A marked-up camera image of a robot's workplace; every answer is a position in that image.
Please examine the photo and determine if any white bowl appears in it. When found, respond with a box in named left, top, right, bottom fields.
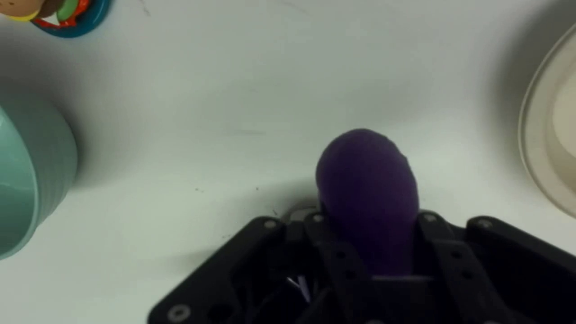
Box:
left=517, top=23, right=576, bottom=220

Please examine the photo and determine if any colourful toy food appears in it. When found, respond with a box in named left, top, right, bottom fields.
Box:
left=0, top=0, right=92, bottom=29

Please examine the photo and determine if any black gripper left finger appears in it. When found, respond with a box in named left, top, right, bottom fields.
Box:
left=146, top=211, right=376, bottom=324

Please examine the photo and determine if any mint green cup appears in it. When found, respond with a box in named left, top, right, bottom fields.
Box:
left=0, top=104, right=81, bottom=261

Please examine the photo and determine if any purple plush toy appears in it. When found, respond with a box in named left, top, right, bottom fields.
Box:
left=315, top=126, right=421, bottom=281

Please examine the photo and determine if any teal toy plate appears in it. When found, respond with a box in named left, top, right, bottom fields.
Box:
left=33, top=0, right=114, bottom=40

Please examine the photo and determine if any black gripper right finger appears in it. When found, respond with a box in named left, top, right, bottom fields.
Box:
left=418, top=211, right=576, bottom=324

